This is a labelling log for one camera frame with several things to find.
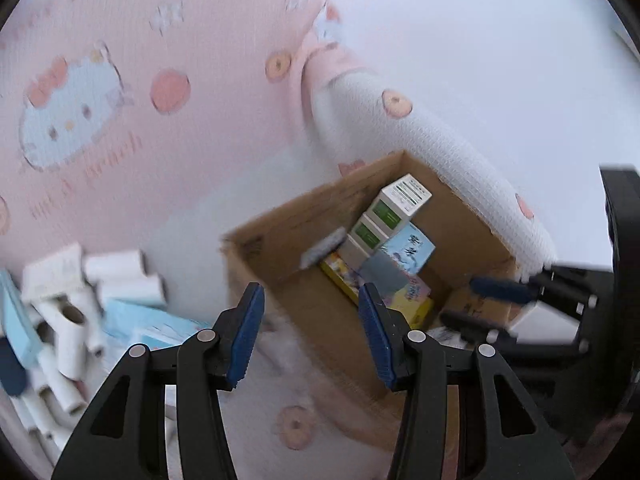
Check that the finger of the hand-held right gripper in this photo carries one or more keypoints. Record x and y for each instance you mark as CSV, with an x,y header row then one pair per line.
x,y
472,331
500,289

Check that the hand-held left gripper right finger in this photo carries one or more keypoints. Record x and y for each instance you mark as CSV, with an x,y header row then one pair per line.
x,y
376,340

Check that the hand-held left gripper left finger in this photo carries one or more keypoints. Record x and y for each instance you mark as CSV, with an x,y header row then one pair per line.
x,y
247,332

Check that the brown cardboard box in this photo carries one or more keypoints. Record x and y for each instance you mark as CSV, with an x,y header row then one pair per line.
x,y
310,320

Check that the light blue hard case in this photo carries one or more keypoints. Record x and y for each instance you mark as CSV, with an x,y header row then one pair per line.
x,y
15,320

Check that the dark blue felt case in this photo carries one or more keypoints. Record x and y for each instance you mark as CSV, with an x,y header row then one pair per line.
x,y
11,370

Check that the yellow printed box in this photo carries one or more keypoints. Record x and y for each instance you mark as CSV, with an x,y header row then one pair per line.
x,y
415,305

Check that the light blue tissue packet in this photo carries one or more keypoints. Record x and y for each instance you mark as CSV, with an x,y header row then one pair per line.
x,y
407,252
145,321

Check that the blue wipes packet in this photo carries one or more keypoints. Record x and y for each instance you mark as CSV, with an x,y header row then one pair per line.
x,y
322,249

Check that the pile of white paper rolls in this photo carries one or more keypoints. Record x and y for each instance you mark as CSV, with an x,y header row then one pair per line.
x,y
70,355

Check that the small white box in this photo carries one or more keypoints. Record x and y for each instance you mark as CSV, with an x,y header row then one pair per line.
x,y
52,271

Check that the pink printed blanket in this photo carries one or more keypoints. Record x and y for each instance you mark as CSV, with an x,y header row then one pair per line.
x,y
165,125

